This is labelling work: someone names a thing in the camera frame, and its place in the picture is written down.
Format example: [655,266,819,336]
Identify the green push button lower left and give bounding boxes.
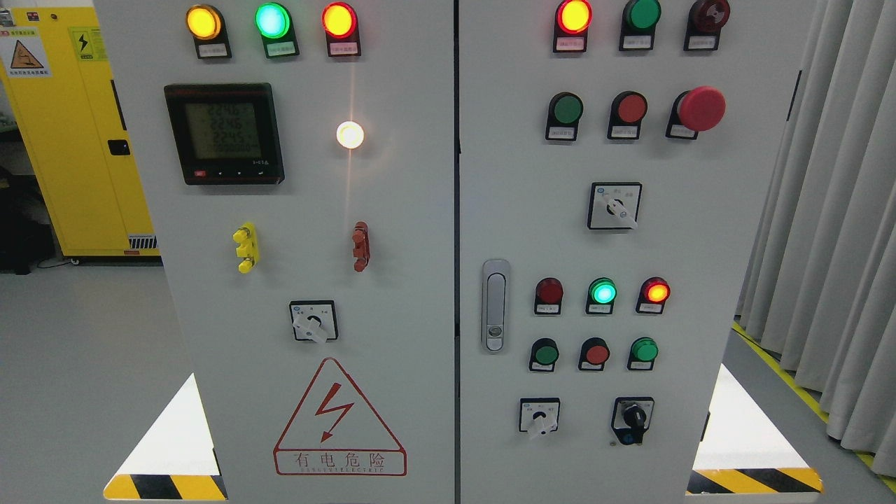
[528,337,559,372]

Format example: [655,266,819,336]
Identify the red push button lower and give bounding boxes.
[578,337,610,371]

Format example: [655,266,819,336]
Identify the green start push button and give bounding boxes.
[545,92,585,141]

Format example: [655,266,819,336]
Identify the green raised push button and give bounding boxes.
[626,336,659,371]

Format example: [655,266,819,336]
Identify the red stop push button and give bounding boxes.
[607,90,648,141]

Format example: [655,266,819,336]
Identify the red emergency stop mushroom button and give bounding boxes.
[665,85,727,141]

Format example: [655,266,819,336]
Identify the grey electrical control cabinet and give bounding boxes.
[95,1,823,503]

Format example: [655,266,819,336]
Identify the red terminal block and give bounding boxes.
[351,221,371,272]

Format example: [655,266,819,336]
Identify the dark red unlit lamp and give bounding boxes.
[533,277,564,316]

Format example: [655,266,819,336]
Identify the white glowing indicator lamp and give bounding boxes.
[336,120,365,150]

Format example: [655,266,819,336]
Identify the green lit lamp middle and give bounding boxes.
[585,277,617,316]

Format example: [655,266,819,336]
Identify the yellow terminal block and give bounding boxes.
[232,221,259,274]

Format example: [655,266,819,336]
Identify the red lit lamp middle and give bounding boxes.
[636,276,670,315]

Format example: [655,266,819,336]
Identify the red lit lamp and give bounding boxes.
[552,0,593,53]
[636,276,670,315]

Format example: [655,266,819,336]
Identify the red high voltage warning sticker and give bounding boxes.
[273,358,407,477]

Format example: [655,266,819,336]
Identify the black digital power meter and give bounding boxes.
[164,83,285,186]

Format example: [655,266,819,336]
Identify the red indicator lamp top left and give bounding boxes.
[322,2,361,57]

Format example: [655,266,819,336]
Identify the red lit lamp top right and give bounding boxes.
[552,0,593,53]

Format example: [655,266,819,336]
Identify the green indicator lamp top left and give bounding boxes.
[255,2,300,60]

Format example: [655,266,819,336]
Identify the green unlit lamp top right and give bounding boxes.
[619,0,662,52]

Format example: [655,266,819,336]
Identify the yellow indicator lamp top left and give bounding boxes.
[185,3,232,60]

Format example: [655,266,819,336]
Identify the dark red buzzer lamp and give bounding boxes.
[682,0,731,52]

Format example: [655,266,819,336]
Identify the grey curtain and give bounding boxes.
[737,1,895,476]

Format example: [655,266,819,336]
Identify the left striped cabinet base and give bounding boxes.
[103,372,228,502]

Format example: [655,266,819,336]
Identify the striped cabinet base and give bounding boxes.
[685,363,824,496]
[103,372,228,502]

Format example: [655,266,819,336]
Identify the right striped cabinet base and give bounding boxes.
[685,363,824,496]

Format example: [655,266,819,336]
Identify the yellow safety storage cabinet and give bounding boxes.
[2,2,160,258]

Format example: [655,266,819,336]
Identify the silver cabinet door handle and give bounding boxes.
[481,259,511,352]

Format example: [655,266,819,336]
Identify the white rotary switch left door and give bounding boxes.
[289,300,339,344]

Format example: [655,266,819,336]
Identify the white rotary switch upper right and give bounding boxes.
[587,182,643,232]

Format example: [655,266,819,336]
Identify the white rotary switch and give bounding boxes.
[587,182,643,232]
[518,398,561,438]

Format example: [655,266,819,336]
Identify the white rotary switch lower right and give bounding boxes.
[518,398,561,438]

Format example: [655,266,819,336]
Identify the black key selector switch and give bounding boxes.
[610,396,655,446]

